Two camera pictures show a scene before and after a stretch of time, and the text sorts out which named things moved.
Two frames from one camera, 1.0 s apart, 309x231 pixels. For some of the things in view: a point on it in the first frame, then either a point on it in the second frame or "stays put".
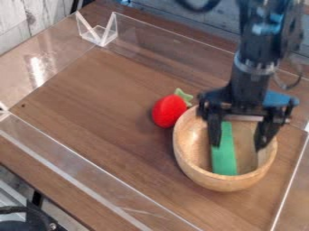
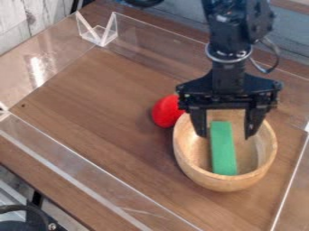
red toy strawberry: [167, 108] stays put
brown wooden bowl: [193, 148] stays put
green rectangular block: [223, 160] stays put
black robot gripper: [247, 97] -> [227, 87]
